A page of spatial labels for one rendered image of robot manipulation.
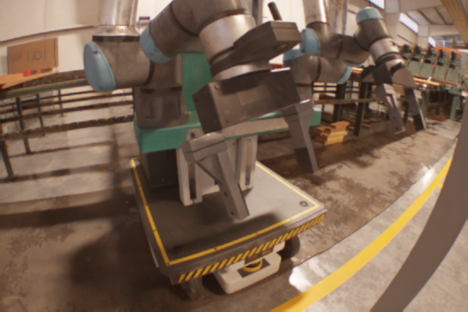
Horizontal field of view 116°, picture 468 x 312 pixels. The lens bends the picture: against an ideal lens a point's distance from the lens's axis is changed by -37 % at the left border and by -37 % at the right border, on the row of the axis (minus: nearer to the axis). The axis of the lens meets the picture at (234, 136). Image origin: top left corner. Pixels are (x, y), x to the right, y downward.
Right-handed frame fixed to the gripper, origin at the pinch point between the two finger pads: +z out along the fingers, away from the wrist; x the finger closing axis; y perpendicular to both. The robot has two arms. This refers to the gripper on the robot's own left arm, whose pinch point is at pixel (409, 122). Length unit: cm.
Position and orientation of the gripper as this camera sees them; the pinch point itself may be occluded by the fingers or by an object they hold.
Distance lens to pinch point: 58.1
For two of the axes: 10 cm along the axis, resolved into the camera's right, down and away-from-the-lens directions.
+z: 1.3, 9.6, -2.3
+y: 3.0, -2.6, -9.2
